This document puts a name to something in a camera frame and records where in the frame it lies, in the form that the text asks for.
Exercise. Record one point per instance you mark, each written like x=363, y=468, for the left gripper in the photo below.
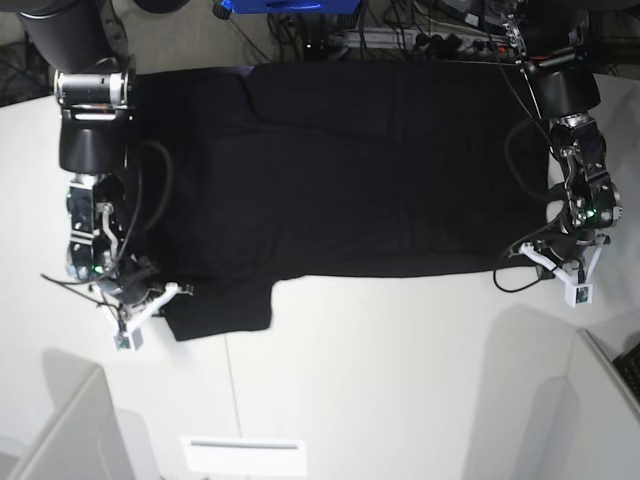
x=566, y=248

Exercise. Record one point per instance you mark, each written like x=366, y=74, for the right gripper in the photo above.
x=129, y=284

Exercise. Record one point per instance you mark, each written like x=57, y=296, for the black T-shirt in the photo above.
x=357, y=169

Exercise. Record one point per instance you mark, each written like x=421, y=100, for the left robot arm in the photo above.
x=548, y=41

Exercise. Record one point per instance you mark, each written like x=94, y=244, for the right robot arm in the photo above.
x=86, y=44

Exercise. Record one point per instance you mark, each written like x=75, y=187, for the black keyboard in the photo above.
x=628, y=366

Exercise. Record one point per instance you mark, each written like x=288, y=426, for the white partition panel right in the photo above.
x=554, y=412

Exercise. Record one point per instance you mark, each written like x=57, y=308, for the white partition panel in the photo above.
x=86, y=437
x=554, y=412

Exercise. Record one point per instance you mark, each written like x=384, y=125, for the white partition panel left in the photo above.
x=86, y=437

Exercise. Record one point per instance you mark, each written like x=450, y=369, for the white power strip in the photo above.
x=407, y=39

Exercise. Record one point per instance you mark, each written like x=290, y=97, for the blue box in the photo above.
x=250, y=7

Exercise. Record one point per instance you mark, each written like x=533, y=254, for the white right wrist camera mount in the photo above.
x=131, y=318

